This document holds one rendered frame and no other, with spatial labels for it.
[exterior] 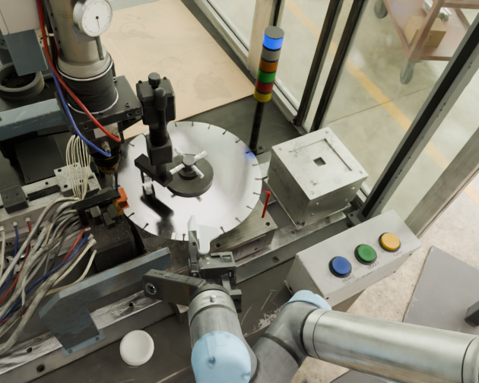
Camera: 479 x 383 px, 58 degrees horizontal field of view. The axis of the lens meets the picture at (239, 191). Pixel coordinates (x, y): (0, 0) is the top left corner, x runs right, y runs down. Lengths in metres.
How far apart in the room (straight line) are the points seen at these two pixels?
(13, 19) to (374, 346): 0.63
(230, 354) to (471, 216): 2.01
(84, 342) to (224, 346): 0.50
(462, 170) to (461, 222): 1.48
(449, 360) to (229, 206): 0.55
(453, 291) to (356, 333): 1.57
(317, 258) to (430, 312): 1.16
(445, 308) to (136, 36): 1.66
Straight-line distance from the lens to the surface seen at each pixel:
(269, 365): 0.69
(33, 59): 0.81
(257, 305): 1.06
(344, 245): 1.01
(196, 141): 1.04
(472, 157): 0.94
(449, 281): 2.19
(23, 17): 0.68
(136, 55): 1.60
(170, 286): 0.76
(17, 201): 1.09
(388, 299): 2.04
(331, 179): 1.09
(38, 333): 1.07
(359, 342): 0.62
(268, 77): 1.08
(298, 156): 1.12
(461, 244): 2.35
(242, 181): 0.98
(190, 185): 0.95
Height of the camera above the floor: 1.73
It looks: 54 degrees down
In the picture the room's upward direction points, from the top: 10 degrees clockwise
